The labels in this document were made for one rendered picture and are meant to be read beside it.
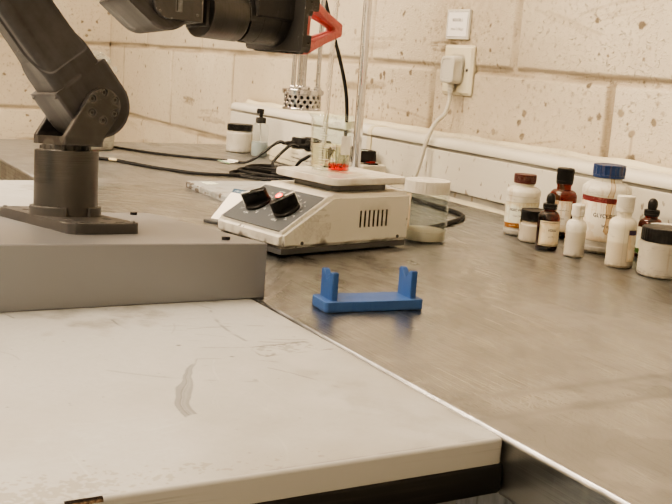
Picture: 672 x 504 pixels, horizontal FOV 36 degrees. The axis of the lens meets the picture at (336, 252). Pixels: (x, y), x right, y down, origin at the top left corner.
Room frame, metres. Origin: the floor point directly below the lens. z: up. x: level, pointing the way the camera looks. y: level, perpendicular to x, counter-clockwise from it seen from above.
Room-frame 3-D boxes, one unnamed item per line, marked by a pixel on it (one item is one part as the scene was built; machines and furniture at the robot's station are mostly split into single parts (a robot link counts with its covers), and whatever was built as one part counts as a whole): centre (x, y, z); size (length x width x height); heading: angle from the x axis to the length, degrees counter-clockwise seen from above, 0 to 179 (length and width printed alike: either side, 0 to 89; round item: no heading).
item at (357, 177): (1.27, 0.00, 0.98); 0.12 x 0.12 x 0.01; 41
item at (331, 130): (1.26, 0.02, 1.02); 0.06 x 0.05 x 0.08; 76
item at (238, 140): (2.39, 0.24, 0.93); 0.06 x 0.06 x 0.06
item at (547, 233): (1.33, -0.27, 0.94); 0.03 x 0.03 x 0.07
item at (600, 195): (1.35, -0.35, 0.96); 0.06 x 0.06 x 0.11
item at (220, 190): (1.68, 0.08, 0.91); 0.30 x 0.20 x 0.01; 120
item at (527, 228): (1.38, -0.27, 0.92); 0.04 x 0.04 x 0.04
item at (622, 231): (1.24, -0.35, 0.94); 0.03 x 0.03 x 0.09
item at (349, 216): (1.25, 0.02, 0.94); 0.22 x 0.13 x 0.08; 131
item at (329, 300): (0.93, -0.03, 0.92); 0.10 x 0.03 x 0.04; 115
